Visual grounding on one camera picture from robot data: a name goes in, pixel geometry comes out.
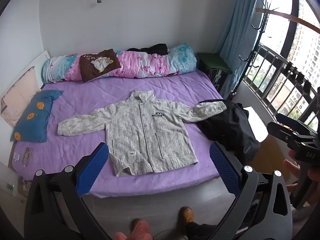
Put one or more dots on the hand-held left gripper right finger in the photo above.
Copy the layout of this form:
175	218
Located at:
225	170

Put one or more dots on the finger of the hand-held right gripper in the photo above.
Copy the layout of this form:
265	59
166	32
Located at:
280	131
287	121

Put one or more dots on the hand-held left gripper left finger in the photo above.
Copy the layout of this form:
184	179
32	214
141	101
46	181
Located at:
92	168

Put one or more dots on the grey knit jacket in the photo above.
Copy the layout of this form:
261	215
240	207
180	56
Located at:
150	135

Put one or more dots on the person's right hand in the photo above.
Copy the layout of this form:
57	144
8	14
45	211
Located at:
291	166

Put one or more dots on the white board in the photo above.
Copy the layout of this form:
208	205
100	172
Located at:
257	125

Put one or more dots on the cardboard box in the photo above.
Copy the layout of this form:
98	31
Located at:
275	155

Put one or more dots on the black jacket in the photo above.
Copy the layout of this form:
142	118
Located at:
225	130

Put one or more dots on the row of hanging dark socks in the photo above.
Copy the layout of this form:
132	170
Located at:
297	76

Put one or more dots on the person's dark trouser leg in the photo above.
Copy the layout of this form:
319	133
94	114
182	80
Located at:
200	231

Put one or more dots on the phone with clear case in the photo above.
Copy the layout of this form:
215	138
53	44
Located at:
27	155

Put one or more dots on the metal window railing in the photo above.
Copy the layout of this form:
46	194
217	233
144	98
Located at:
273	52

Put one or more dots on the black coat rack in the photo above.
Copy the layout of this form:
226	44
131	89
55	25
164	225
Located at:
250	60

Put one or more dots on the blue orange print pillow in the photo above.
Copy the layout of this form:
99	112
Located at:
35	120

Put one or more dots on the white charger pad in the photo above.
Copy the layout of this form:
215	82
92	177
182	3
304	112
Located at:
17	156

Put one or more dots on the white bedside table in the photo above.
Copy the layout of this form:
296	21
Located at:
7	177

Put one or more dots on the green cloth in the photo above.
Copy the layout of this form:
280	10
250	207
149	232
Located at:
212	61

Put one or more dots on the blue curtain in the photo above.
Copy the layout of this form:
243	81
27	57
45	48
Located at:
240	30

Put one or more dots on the pink pillow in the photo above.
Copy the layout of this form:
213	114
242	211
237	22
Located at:
17	97

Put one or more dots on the brown duck print pillow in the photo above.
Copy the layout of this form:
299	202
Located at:
100	63

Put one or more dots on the wooden pole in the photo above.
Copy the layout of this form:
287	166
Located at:
275	11

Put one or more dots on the rolled floral quilt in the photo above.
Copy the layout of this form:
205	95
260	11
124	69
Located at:
140	65

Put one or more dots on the white headboard panel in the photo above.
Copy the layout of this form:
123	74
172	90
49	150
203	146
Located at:
37	61

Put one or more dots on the black garment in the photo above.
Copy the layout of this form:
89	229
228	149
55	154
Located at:
155	48

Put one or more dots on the black window frame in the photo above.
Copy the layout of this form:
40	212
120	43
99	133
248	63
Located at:
295	5

